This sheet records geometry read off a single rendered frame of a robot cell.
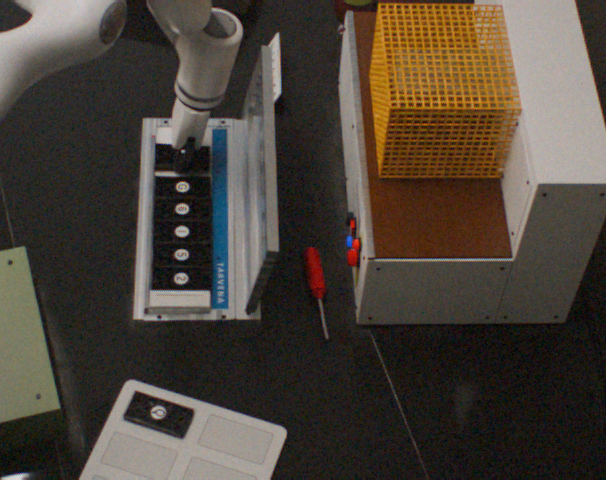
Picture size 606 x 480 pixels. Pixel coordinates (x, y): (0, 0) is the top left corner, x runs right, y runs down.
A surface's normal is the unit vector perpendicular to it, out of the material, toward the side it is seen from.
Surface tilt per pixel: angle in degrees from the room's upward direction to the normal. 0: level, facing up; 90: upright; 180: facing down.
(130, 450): 0
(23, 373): 0
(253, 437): 0
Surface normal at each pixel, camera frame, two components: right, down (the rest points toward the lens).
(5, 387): 0.05, -0.60
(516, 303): 0.04, 0.80
